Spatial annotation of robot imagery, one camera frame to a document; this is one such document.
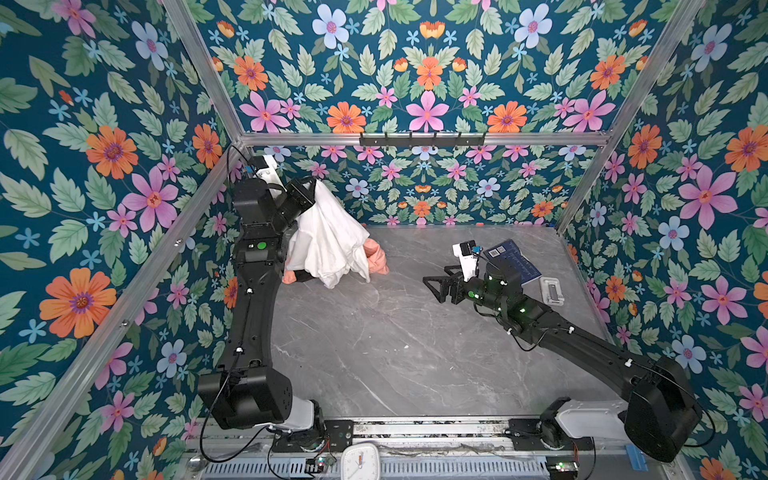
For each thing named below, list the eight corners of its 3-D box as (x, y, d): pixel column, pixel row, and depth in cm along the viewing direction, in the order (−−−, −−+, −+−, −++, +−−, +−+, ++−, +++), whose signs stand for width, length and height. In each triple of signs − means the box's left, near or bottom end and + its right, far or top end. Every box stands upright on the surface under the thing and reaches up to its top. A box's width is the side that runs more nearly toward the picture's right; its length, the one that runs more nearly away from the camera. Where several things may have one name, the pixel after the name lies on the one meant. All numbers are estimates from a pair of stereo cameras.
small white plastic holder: (543, 304, 100) (546, 301, 98) (538, 278, 107) (540, 275, 105) (563, 306, 99) (565, 303, 98) (556, 280, 106) (559, 277, 104)
